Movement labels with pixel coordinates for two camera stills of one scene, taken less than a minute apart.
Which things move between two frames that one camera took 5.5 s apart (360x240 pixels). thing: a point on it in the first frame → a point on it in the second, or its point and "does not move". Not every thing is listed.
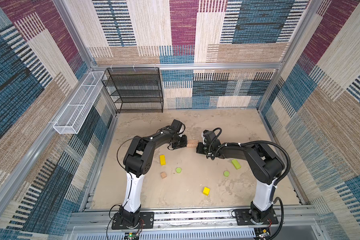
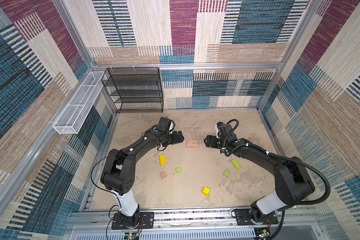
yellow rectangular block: (162, 160) does not move
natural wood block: (192, 145) does not move
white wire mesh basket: (71, 119) does not move
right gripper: (199, 148) → (212, 142)
